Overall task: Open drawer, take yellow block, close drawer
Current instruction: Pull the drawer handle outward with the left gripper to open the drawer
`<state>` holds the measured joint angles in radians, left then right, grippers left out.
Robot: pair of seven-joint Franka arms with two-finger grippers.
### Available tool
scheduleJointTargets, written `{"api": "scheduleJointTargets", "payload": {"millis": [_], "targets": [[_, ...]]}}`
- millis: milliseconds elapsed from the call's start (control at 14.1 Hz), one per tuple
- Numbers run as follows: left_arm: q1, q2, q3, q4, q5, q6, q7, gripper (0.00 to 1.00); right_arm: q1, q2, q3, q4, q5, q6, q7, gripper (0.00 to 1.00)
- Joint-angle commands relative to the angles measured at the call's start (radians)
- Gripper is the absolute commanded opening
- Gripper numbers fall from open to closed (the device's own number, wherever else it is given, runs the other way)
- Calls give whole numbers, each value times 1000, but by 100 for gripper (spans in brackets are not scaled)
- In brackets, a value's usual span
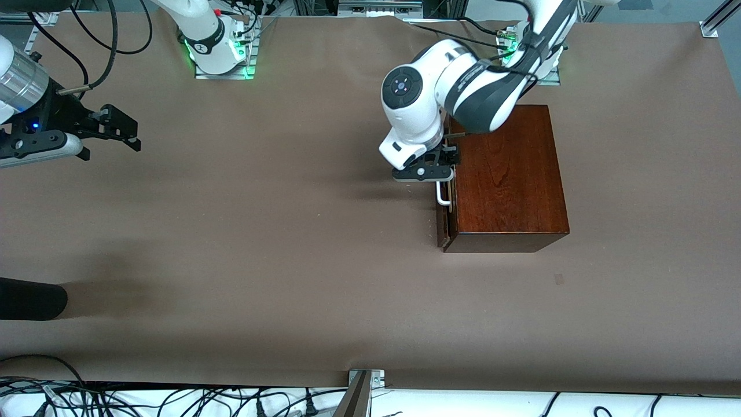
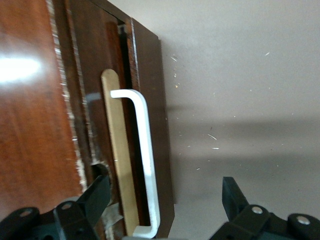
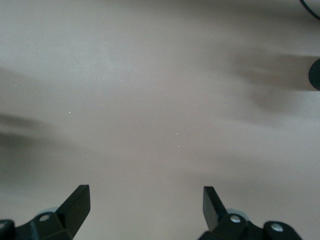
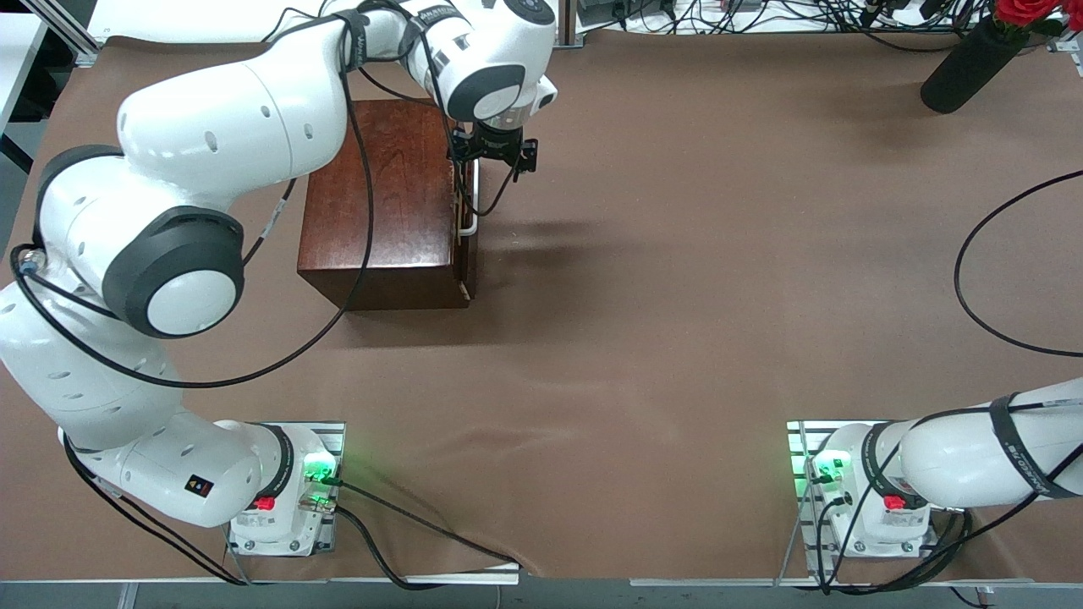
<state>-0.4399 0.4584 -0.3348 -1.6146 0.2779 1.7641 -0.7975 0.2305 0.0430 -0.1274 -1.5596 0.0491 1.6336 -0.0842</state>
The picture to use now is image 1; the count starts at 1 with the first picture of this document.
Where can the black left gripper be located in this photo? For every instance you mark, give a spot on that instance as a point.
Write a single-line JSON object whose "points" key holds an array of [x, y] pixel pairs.
{"points": [[449, 156]]}

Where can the small aluminium bracket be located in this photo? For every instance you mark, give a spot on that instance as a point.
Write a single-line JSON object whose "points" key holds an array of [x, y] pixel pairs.
{"points": [[377, 379]]}

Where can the light wood drawer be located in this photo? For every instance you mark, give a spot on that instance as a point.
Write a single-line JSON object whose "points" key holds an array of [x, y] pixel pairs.
{"points": [[443, 229]]}

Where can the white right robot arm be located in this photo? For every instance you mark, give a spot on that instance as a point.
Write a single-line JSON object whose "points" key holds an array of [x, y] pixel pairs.
{"points": [[202, 29]]}

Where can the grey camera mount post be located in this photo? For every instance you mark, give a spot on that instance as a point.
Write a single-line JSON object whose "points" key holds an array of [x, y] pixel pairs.
{"points": [[354, 399]]}

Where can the brown paper table cover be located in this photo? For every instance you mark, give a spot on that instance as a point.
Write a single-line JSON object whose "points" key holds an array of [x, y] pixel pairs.
{"points": [[260, 231]]}

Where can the dark brown wooden cabinet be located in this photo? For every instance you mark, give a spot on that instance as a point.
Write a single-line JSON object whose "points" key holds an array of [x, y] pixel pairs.
{"points": [[509, 179]]}

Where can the aluminium right arm base plate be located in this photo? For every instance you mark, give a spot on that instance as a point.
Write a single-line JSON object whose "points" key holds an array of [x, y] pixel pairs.
{"points": [[226, 76]]}

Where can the aluminium corner profile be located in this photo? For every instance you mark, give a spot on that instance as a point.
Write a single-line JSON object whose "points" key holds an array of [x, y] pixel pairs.
{"points": [[715, 23]]}

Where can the black control box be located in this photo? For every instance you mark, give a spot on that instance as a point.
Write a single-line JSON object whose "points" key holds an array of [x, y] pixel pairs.
{"points": [[376, 8]]}

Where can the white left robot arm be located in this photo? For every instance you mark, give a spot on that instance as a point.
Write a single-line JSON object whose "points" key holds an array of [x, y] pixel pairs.
{"points": [[463, 81]]}

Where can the black cylindrical object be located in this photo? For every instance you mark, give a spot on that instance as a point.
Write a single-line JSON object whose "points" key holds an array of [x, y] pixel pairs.
{"points": [[29, 298]]}

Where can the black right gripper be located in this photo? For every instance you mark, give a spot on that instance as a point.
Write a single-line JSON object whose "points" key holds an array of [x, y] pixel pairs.
{"points": [[62, 110]]}

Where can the aluminium side rail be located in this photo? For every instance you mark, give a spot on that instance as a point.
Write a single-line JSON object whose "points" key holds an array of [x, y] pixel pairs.
{"points": [[40, 18]]}

